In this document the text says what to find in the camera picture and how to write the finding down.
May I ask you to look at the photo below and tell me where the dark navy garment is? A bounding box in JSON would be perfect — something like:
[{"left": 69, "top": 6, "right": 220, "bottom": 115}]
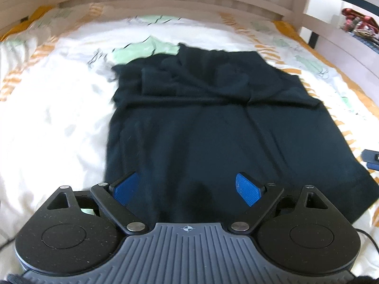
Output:
[{"left": 105, "top": 45, "right": 378, "bottom": 226}]

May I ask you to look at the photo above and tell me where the white patterned duvet cover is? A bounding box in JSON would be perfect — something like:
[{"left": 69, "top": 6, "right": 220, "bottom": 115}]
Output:
[{"left": 1, "top": 4, "right": 378, "bottom": 278}]

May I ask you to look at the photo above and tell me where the red clutter on shelf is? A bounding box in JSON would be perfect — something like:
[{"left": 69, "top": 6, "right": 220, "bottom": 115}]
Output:
[{"left": 341, "top": 8, "right": 378, "bottom": 39}]

